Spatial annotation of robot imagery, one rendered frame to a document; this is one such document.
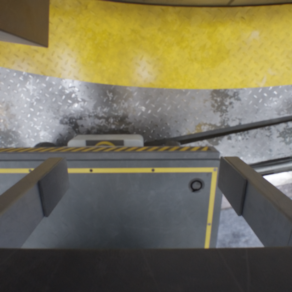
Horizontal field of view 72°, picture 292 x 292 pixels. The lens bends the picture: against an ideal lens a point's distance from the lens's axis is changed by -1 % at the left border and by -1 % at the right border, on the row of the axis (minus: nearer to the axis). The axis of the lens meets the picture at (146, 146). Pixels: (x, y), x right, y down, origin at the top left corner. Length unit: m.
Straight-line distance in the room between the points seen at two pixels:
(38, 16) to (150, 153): 0.37
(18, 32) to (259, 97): 0.80
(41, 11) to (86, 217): 0.50
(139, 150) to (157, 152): 0.05
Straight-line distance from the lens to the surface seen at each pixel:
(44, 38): 0.53
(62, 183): 0.17
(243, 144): 0.93
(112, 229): 0.63
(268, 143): 0.98
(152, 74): 0.80
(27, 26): 0.47
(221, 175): 0.17
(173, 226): 0.62
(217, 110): 0.86
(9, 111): 0.98
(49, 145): 0.83
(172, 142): 0.74
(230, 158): 0.16
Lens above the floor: 0.80
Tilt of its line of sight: 73 degrees down
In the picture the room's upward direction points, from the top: 180 degrees counter-clockwise
